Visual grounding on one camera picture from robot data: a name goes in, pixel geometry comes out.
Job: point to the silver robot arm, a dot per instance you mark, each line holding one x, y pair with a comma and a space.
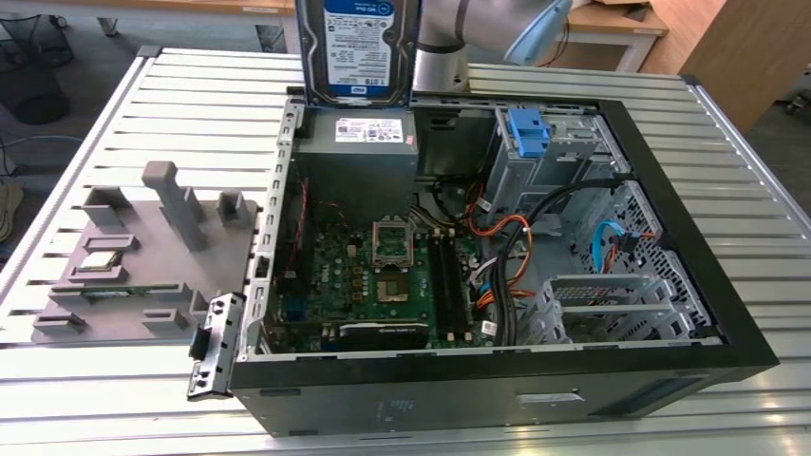
443, 66

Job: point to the wooden desk white legs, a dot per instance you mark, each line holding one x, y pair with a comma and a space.
210, 5
625, 24

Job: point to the green motherboard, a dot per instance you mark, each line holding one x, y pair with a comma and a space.
337, 285

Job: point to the black mesh bin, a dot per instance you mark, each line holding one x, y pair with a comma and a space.
42, 100

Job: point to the wooden cabinet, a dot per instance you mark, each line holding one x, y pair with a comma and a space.
747, 57

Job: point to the black open PC case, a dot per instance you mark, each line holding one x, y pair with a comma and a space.
443, 394

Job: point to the silver CPU chip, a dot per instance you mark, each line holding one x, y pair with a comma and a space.
101, 261

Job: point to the black chair caster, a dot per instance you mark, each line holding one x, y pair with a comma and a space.
799, 102

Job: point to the black graphics card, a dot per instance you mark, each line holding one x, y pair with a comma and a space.
381, 332

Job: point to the green RAM stick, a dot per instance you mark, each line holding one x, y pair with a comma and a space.
111, 293

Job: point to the metal disk bay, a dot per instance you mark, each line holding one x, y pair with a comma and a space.
615, 309

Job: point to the metal expansion slot latch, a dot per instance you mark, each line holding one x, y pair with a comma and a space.
215, 342

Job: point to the black RAM slot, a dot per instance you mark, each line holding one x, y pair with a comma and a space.
438, 285
462, 285
446, 285
454, 285

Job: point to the blue motherboard connector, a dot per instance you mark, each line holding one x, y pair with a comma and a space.
295, 309

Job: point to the hard disk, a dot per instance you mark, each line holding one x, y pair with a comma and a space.
355, 47

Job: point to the grey power supply unit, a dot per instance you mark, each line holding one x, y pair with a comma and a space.
355, 166

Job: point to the CPU socket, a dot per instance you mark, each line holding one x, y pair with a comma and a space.
393, 290

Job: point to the grey metal drive cage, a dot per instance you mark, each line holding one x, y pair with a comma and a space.
558, 166

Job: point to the grey parts rack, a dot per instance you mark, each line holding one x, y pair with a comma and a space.
159, 266

